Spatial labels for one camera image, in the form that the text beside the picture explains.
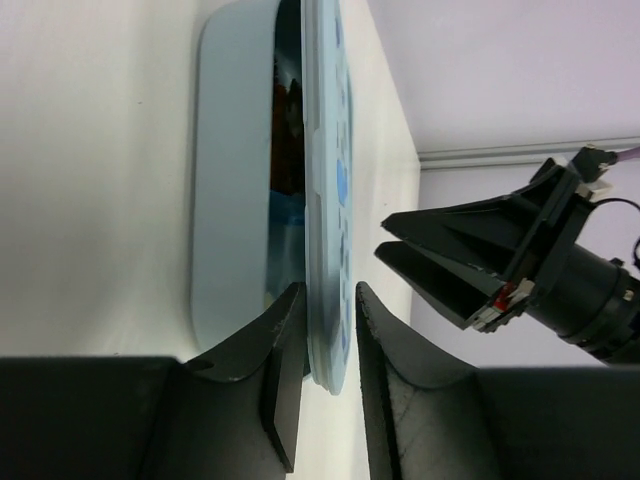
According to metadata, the light blue lunch box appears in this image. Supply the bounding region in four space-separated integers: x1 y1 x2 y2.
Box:
190 1 301 350

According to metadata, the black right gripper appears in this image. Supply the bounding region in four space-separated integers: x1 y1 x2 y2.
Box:
375 158 639 364

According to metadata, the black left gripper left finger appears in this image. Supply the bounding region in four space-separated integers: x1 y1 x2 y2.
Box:
1 283 306 479

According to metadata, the aluminium frame post right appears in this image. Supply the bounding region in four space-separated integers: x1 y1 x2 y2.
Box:
418 137 639 170

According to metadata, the light blue lunch box lid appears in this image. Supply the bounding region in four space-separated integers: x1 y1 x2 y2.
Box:
301 1 353 395

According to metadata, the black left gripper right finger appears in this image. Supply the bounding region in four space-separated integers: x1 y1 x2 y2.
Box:
355 282 639 479

